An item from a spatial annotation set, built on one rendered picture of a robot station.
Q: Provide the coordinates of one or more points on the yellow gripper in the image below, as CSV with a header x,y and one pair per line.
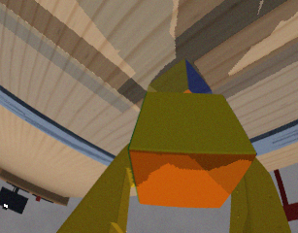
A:
x,y
255,204

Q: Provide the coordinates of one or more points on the translucent orange cube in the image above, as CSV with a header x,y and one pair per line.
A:
x,y
182,77

